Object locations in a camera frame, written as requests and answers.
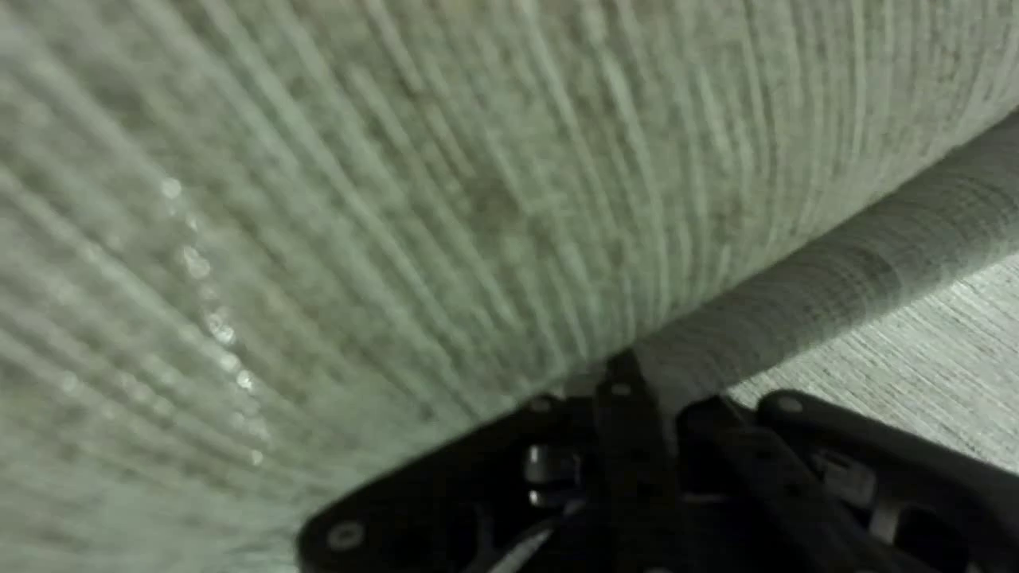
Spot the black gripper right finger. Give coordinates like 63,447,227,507
680,390,1019,573

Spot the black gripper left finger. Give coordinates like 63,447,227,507
298,350,681,573

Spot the grey fabric curtain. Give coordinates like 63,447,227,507
0,0,1019,573

